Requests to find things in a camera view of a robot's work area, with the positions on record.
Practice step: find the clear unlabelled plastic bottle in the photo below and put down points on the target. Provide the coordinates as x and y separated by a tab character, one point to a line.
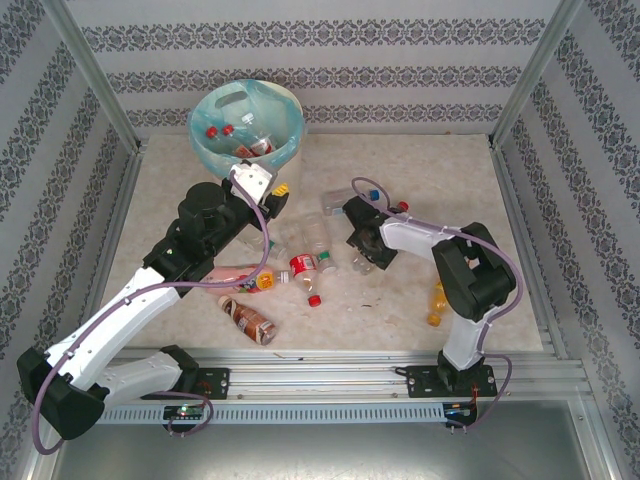
363	265

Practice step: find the clear bottle red label red cap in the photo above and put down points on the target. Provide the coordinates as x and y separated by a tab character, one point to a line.
403	205

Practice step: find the clear bottle green white cap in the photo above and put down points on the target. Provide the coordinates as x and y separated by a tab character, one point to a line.
325	256

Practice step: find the red label plastic bottle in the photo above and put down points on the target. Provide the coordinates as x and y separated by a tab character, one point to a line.
261	146

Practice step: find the cola bottle red label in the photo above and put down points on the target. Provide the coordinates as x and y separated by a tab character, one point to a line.
305	263

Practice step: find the pink drink bottle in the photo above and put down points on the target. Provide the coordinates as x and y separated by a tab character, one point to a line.
270	282

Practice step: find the brown chocolate drink bottle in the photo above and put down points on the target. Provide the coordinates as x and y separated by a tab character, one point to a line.
250	322

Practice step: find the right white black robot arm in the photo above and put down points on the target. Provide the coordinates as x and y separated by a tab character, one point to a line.
415	235

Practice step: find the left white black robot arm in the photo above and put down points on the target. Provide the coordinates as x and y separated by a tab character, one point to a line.
115	325

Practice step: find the blue bin liner bag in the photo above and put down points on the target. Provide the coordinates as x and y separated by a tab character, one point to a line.
210	155

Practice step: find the crushed clear bottle green cap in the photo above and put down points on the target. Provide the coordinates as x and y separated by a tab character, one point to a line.
276	248

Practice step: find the clear bottle blue cap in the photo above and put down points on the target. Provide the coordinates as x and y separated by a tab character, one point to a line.
332	200

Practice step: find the small orange juice bottle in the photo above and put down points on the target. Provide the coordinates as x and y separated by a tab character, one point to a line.
437	302

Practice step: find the left controller board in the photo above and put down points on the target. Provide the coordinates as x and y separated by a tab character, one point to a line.
185	411

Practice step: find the controller board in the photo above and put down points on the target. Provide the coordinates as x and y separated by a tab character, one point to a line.
185	411
457	409

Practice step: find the right controller board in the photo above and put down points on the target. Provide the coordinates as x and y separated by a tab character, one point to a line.
457	409

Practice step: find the left aluminium side rail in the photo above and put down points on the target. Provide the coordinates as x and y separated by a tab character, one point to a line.
122	200

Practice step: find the aluminium side rail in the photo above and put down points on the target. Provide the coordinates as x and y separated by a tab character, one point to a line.
514	200
122	200

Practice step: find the left black mount plate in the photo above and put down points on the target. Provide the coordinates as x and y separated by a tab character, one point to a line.
217	382

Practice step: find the black mount plate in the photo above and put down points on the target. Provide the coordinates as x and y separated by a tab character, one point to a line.
217	382
420	382

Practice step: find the right aluminium side rail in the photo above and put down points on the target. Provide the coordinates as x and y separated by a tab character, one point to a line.
514	200

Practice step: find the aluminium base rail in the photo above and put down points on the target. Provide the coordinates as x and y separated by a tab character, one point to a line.
310	375

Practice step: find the right black mount plate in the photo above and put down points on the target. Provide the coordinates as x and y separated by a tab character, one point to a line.
420	382

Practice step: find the left aluminium frame post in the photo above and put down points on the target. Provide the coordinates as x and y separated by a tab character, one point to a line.
90	65

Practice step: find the aluminium frame post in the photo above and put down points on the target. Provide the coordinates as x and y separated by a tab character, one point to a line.
90	65
538	65

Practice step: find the right aluminium frame post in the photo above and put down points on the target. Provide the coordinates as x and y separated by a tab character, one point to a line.
538	65

